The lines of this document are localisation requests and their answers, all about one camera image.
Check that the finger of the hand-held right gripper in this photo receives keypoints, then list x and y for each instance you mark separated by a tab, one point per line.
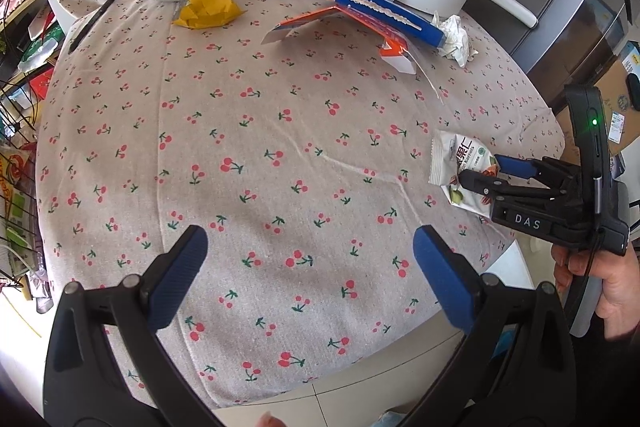
515	166
480	182

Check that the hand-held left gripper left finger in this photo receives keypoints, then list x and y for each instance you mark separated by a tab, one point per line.
177	277

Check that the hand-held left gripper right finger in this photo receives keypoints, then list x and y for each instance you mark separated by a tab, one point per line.
445	279

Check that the white nut snack packet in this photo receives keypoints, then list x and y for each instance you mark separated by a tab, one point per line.
450	157

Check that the person's right hand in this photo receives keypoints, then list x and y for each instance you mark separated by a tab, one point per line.
622	292

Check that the cherry print tablecloth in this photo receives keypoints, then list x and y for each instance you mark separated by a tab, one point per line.
250	207

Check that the brown cardboard box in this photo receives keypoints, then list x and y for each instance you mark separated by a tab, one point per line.
617	107

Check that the clear plastic wrapper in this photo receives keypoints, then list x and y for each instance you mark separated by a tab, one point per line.
427	74

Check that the crumpled white tissue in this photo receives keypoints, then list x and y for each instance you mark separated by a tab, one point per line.
457	39

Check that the blue printed box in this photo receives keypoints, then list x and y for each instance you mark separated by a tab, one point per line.
632	62

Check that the blue long box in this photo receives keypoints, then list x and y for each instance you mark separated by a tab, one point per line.
380	9

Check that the orange flattened carton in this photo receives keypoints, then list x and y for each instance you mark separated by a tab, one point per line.
310	19

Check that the black pen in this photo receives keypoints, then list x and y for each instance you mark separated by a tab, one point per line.
92	22

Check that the yellow packet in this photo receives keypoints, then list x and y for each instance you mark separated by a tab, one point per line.
207	7

